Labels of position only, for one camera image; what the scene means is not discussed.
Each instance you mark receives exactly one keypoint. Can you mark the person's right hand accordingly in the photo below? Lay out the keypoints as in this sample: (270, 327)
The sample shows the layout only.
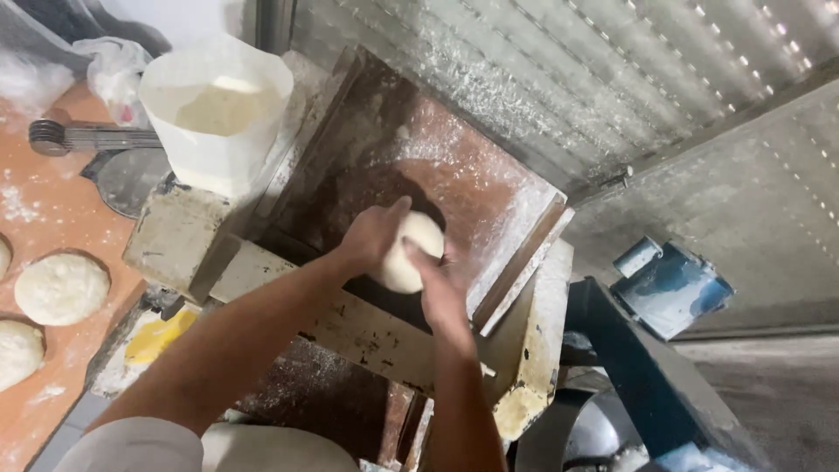
(442, 288)

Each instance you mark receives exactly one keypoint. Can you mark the person's left hand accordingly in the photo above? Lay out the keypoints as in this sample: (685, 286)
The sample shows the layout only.
(370, 233)

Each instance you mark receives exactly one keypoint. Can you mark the white dough ball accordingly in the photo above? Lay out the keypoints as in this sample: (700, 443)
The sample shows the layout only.
(411, 252)

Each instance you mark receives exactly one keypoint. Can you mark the dough sheeter machine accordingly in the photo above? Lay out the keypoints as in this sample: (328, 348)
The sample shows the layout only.
(393, 275)

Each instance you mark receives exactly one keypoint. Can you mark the white flour bucket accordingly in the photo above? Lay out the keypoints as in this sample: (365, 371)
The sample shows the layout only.
(213, 118)

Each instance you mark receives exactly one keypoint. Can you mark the flattened dough sheet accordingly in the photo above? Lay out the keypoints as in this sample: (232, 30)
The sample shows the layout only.
(275, 449)

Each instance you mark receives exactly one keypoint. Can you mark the blue electric motor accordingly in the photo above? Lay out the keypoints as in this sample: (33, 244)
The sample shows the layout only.
(675, 288)

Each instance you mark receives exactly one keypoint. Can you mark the yellow floury cloth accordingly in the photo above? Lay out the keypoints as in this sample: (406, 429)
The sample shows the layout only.
(157, 337)

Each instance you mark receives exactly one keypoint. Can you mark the round metal plate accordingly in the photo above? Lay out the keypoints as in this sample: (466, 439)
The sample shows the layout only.
(131, 180)

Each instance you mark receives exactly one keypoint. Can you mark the white plastic bag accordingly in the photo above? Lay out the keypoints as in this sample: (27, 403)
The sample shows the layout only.
(115, 75)

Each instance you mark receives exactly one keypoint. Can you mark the flattened dough round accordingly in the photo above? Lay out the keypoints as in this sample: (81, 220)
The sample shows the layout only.
(61, 289)
(18, 354)
(3, 257)

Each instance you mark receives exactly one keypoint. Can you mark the blue metal machine frame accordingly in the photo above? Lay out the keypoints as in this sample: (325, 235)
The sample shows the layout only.
(642, 380)

